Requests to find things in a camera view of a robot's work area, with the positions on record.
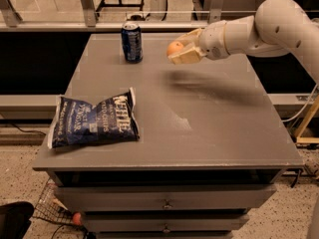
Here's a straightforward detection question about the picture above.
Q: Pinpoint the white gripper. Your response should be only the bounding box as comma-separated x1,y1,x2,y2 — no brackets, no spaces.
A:
167,21,229,65

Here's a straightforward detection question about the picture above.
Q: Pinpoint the orange fruit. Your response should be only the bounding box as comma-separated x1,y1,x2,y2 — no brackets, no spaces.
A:
166,41,183,56

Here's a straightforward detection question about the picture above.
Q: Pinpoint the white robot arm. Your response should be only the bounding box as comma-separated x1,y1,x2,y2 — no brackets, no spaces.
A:
166,0,319,83

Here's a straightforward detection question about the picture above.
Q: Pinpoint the blue pepsi can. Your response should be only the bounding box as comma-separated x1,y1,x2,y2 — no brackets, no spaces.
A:
121,22,143,63

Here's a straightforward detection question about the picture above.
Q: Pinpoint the grey drawer cabinet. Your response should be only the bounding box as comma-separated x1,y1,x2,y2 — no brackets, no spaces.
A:
34,33,303,239

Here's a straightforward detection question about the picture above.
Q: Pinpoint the yellow wooden stand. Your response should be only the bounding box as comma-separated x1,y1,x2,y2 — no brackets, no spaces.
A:
294,96,319,144

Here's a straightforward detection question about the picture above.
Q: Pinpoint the blue kettle chips bag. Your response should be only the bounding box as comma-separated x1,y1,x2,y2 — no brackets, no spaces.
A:
48,88,140,149

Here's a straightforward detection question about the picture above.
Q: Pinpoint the upper drawer knob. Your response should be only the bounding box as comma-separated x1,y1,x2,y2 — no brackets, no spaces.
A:
162,199,172,210

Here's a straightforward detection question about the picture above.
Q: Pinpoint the drawer knob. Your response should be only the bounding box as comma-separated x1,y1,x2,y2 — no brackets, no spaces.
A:
162,226,171,234
162,199,172,210

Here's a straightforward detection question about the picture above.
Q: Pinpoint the lower grey drawer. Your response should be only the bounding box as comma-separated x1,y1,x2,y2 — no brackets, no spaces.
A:
83,213,249,232

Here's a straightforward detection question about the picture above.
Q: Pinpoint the grey drawer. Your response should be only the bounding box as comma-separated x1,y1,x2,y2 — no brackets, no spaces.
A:
55,184,276,212
83,213,249,232

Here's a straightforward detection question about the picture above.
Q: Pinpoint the lower drawer knob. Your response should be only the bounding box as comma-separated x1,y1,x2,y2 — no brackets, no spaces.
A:
162,226,171,234

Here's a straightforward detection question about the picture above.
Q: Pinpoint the upper grey drawer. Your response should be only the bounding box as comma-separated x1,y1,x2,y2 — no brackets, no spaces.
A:
55,184,276,212

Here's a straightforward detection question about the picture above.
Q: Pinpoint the small orange ball on floor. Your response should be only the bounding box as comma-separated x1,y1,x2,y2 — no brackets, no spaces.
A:
72,212,82,226

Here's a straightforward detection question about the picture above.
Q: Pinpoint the black chair corner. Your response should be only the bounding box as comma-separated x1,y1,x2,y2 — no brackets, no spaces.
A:
0,201,34,239

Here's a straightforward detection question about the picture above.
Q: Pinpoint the metal window rail frame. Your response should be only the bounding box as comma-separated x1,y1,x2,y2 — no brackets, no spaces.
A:
0,0,319,33

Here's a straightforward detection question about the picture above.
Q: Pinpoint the wire basket on floor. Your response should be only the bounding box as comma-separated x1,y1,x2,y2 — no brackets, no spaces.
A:
32,178,78,227

